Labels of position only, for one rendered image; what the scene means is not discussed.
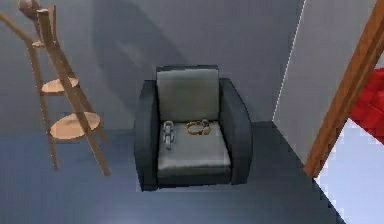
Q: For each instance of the dark grey armchair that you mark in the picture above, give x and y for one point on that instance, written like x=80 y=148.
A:
x=193 y=156

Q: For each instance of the brown wooden door frame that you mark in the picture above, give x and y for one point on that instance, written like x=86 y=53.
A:
x=346 y=90

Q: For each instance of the red bed cover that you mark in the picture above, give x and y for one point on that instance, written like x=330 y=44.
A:
x=370 y=106

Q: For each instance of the wooden round tiered shelf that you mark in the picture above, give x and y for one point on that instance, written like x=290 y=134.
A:
x=71 y=125

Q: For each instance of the brown round ornament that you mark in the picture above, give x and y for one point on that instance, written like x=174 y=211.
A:
x=28 y=7

